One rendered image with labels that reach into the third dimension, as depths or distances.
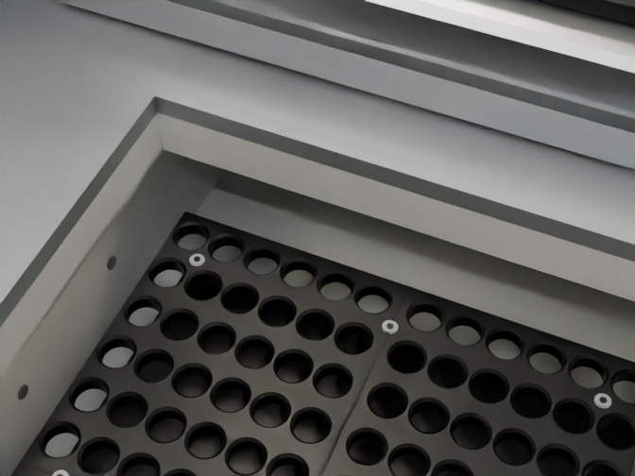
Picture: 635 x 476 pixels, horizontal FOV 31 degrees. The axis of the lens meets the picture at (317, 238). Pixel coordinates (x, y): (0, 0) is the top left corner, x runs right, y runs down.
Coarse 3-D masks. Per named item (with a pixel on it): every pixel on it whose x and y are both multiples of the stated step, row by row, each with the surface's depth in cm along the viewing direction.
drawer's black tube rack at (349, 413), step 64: (192, 256) 40; (128, 320) 39; (192, 320) 39; (256, 320) 39; (320, 320) 39; (128, 384) 37; (192, 384) 40; (256, 384) 37; (320, 384) 40; (384, 384) 37; (448, 384) 41; (512, 384) 37; (128, 448) 36; (192, 448) 39; (256, 448) 36; (320, 448) 36; (384, 448) 36; (448, 448) 35; (512, 448) 39; (576, 448) 35
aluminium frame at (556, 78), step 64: (64, 0) 42; (128, 0) 40; (192, 0) 39; (256, 0) 38; (320, 0) 36; (384, 0) 35; (448, 0) 35; (512, 0) 35; (576, 0) 34; (320, 64) 39; (384, 64) 37; (448, 64) 37; (512, 64) 35; (576, 64) 34; (512, 128) 37; (576, 128) 36
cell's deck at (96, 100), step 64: (0, 0) 42; (0, 64) 40; (64, 64) 40; (128, 64) 40; (192, 64) 40; (256, 64) 40; (0, 128) 38; (64, 128) 38; (128, 128) 38; (192, 128) 40; (256, 128) 38; (320, 128) 38; (384, 128) 38; (448, 128) 38; (0, 192) 36; (64, 192) 36; (128, 192) 39; (320, 192) 39; (384, 192) 38; (448, 192) 36; (512, 192) 36; (576, 192) 36; (0, 256) 35; (64, 256) 36; (512, 256) 38; (576, 256) 36; (0, 320) 34
